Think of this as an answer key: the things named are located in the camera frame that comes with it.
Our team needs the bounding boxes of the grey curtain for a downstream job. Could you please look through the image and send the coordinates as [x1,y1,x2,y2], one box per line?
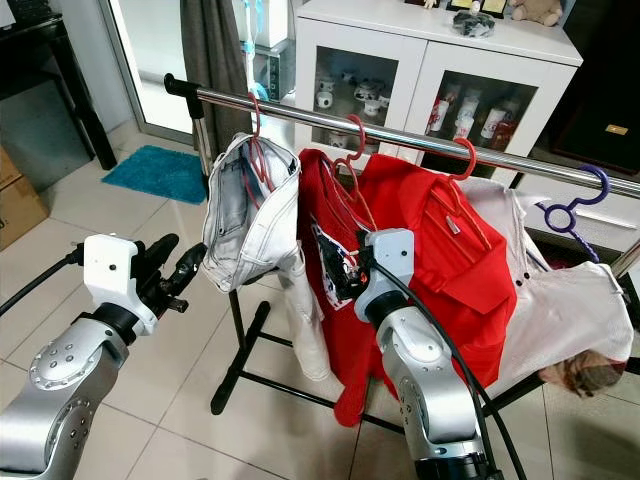
[180,0,251,151]

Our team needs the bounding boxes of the red printed t-shirt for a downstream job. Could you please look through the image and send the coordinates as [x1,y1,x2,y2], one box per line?
[295,148,391,429]

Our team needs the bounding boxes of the printed cardboard box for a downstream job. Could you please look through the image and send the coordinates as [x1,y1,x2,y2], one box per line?
[0,178,51,251]

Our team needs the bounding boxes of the beige coat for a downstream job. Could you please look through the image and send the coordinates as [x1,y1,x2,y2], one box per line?
[460,178,636,396]

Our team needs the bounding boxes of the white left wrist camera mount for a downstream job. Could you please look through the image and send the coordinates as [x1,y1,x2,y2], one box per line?
[82,234,161,336]

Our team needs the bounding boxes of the teal floor mat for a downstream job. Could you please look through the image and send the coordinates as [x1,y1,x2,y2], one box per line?
[102,145,209,206]

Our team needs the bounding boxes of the red jacket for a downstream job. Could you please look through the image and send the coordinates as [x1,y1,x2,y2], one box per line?
[360,153,521,391]

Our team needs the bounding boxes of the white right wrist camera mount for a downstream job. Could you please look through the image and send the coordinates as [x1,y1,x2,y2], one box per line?
[355,228,416,321]

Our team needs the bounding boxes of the white glass-door cabinet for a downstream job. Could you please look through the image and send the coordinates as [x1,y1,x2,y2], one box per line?
[290,0,583,186]

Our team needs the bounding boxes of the plain cardboard box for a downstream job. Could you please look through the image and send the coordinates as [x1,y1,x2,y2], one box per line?
[0,150,23,191]

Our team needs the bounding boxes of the white denim jeans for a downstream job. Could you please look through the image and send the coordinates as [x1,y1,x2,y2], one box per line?
[202,133,336,383]

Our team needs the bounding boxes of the brown fur trim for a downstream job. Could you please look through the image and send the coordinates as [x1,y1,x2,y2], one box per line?
[540,352,626,398]

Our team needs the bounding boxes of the dark wooden cabinet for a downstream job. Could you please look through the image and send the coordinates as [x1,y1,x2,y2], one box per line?
[545,0,640,176]

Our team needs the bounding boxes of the glass sliding door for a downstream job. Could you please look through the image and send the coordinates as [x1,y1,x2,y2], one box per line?
[105,0,191,141]

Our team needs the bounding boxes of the black desk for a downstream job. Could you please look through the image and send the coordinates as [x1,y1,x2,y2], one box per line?
[0,10,118,171]

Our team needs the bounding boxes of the red hanger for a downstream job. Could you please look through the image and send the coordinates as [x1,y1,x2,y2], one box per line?
[236,92,278,213]
[320,113,376,231]
[452,137,479,181]

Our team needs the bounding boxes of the purple hanger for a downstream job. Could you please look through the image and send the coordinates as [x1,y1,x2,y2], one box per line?
[535,163,613,263]

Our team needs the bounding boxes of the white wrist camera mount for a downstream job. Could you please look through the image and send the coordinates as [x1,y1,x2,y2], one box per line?
[355,228,416,321]
[82,234,161,336]

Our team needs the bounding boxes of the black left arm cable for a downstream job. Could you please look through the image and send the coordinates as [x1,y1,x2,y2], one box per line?
[0,245,86,316]

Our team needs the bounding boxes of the beige plush toy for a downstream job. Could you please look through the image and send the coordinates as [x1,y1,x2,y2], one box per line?
[510,0,564,28]

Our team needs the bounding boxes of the metal clothes rack black frame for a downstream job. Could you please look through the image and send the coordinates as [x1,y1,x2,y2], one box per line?
[163,73,640,471]

